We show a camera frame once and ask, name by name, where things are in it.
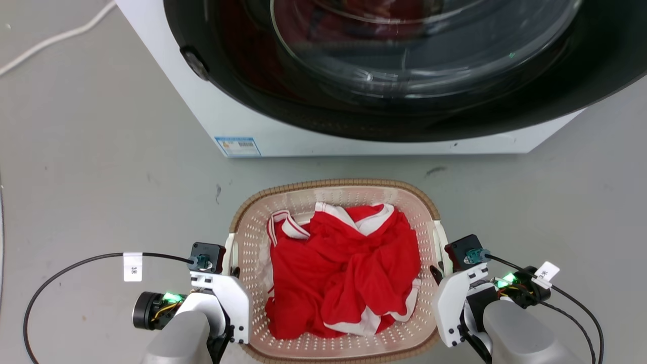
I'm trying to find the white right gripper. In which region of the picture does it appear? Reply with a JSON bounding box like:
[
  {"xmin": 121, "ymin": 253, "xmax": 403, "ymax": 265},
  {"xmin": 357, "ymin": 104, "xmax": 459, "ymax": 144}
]
[{"xmin": 429, "ymin": 264, "xmax": 490, "ymax": 349}]

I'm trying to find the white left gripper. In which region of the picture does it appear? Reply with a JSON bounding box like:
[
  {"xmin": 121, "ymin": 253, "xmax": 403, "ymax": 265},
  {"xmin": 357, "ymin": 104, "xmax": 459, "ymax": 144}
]
[{"xmin": 190, "ymin": 266, "xmax": 251, "ymax": 345}]

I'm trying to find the beige perforated laundry basket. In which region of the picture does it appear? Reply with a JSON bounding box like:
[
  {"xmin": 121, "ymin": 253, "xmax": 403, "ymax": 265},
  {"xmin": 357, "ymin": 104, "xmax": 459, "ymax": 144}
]
[{"xmin": 222, "ymin": 178, "xmax": 451, "ymax": 364}]

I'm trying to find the red garment with white trim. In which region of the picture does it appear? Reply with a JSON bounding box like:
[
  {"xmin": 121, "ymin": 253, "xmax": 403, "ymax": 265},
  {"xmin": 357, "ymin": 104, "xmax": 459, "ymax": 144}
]
[{"xmin": 264, "ymin": 202, "xmax": 423, "ymax": 340}]

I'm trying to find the blue white energy label sticker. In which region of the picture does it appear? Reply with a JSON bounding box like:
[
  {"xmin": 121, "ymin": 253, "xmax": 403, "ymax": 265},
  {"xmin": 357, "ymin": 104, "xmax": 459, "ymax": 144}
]
[{"xmin": 214, "ymin": 136, "xmax": 262, "ymax": 158}]

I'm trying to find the white washing machine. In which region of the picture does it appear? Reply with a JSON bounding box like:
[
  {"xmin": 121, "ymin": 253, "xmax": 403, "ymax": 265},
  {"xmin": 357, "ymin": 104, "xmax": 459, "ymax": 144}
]
[{"xmin": 115, "ymin": 0, "xmax": 647, "ymax": 158}]

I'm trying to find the black round glass washer door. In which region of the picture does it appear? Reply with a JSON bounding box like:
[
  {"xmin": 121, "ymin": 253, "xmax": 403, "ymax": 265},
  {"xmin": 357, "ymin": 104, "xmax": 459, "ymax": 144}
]
[{"xmin": 163, "ymin": 0, "xmax": 647, "ymax": 143}]

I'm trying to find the red clothing inside washer drum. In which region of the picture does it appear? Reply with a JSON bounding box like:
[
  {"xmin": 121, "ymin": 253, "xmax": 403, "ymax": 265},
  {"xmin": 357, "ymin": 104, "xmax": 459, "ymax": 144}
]
[{"xmin": 303, "ymin": 0, "xmax": 435, "ymax": 31}]

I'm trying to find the white left cable label tag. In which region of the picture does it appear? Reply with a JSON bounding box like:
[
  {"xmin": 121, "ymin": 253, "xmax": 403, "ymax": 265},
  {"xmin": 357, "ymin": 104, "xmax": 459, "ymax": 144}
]
[{"xmin": 123, "ymin": 252, "xmax": 143, "ymax": 282}]

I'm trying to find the white cable label tag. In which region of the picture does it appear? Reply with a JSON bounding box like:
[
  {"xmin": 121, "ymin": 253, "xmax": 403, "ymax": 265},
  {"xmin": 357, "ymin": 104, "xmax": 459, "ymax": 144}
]
[
  {"xmin": 534, "ymin": 261, "xmax": 561, "ymax": 290},
  {"xmin": 123, "ymin": 252, "xmax": 143, "ymax": 282}
]

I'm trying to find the white right cable label tag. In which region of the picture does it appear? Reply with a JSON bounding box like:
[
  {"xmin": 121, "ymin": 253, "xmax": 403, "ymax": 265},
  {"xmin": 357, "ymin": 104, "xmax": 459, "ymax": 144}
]
[{"xmin": 534, "ymin": 261, "xmax": 561, "ymax": 290}]

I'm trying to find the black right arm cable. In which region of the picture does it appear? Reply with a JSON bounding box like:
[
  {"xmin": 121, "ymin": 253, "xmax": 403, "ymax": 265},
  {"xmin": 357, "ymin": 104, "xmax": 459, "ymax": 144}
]
[{"xmin": 486, "ymin": 254, "xmax": 606, "ymax": 364}]

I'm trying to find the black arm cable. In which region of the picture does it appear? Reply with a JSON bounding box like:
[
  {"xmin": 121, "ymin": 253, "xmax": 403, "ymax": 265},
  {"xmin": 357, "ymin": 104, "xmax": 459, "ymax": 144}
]
[
  {"xmin": 23, "ymin": 252, "xmax": 196, "ymax": 364},
  {"xmin": 486, "ymin": 254, "xmax": 606, "ymax": 364}
]

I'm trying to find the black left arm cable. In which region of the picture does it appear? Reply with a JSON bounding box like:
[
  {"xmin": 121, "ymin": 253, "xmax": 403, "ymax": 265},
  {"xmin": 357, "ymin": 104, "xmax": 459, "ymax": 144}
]
[{"xmin": 23, "ymin": 252, "xmax": 196, "ymax": 364}]

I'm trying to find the white floor cable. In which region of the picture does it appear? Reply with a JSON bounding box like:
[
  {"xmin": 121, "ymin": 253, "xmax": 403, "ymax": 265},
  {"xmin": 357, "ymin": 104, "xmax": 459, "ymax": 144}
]
[{"xmin": 0, "ymin": 0, "xmax": 118, "ymax": 78}]

